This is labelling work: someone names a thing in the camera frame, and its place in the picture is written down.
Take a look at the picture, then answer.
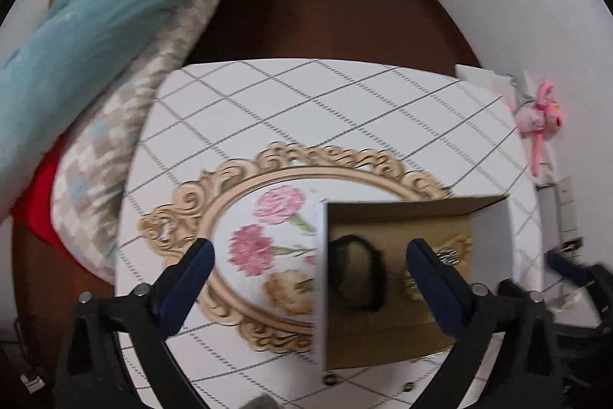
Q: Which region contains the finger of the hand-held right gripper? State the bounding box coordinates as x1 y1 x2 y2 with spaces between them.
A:
547 252 595 291

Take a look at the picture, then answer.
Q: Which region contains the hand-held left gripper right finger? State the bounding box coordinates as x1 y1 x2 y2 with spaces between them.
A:
405 238 564 409

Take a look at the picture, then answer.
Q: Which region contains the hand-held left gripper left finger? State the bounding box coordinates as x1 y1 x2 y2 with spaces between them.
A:
56 238 216 409

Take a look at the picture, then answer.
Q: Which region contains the white cardboard box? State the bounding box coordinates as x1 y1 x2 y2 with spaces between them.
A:
313 195 521 375

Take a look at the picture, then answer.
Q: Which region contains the black bracelet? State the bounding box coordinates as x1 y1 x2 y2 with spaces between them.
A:
328 235 387 313

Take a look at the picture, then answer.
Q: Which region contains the silver sparkly jewelry piece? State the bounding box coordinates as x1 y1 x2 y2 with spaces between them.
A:
433 247 463 267

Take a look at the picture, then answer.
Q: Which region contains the gold ornate jewelry piece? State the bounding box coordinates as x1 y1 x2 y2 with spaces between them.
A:
401 233 473 301

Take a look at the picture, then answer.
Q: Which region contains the pink plush toy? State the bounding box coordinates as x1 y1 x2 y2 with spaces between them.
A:
514 78 562 178

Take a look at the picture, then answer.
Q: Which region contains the red cloth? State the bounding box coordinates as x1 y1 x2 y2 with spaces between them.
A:
10 140 116 268

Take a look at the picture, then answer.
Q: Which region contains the beige patterned quilt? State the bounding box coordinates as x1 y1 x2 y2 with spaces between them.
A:
50 0 284 286

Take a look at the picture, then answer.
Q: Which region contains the white flat box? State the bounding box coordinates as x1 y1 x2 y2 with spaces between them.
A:
454 63 514 97

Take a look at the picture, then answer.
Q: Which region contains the white checked tablecloth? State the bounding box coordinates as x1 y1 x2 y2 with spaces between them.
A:
113 58 552 409

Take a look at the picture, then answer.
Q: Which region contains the light blue blanket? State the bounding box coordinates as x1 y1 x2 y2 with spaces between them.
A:
0 0 294 219

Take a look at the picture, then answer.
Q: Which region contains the oval floral tray gold frame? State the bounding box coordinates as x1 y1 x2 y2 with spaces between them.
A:
138 141 454 355

